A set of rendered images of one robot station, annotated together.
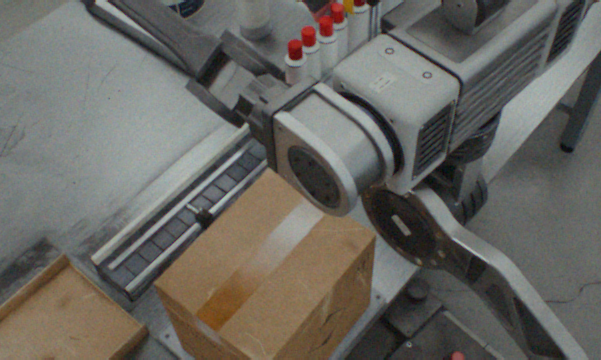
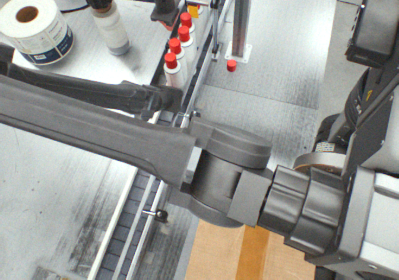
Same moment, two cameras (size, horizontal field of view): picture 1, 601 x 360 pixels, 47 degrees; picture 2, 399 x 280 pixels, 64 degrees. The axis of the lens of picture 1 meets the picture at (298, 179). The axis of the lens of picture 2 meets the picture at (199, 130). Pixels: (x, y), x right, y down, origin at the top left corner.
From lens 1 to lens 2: 68 cm
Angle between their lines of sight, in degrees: 16
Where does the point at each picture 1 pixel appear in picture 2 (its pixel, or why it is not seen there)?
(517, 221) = not seen: hidden behind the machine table
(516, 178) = not seen: hidden behind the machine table
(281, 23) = (135, 35)
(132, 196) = (89, 205)
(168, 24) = (119, 138)
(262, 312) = not seen: outside the picture
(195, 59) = (172, 170)
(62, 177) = (29, 211)
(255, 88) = (282, 199)
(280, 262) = (265, 261)
